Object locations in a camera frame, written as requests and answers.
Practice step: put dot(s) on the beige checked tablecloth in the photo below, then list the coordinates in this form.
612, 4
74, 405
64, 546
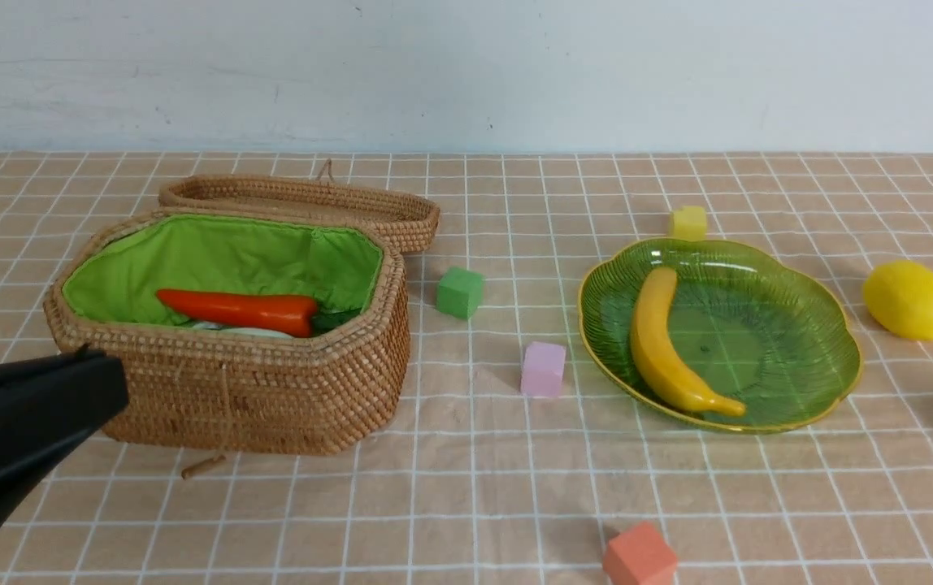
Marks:
474, 483

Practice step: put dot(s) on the white toy radish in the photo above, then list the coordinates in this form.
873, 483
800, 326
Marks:
209, 326

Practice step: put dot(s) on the pink foam cube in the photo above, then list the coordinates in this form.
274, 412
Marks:
543, 369

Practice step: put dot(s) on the yellow toy lemon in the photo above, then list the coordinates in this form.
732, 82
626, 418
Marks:
899, 296

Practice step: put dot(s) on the green foam cube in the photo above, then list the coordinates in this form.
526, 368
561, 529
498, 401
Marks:
460, 292

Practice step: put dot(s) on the green glass leaf plate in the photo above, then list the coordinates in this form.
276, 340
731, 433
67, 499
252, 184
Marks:
770, 339

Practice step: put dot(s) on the orange foam cube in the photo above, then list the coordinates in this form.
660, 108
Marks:
640, 555

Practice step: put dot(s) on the orange toy carrot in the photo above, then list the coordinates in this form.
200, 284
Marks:
298, 316

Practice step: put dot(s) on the woven rattan basket lid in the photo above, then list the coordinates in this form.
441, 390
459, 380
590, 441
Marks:
408, 222

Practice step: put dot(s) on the yellow foam cube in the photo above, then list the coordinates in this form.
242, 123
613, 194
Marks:
688, 223

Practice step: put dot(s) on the woven rattan basket green lining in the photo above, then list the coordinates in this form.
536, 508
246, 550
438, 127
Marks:
231, 391

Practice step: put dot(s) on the yellow toy banana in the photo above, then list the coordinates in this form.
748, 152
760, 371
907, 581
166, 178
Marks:
657, 349

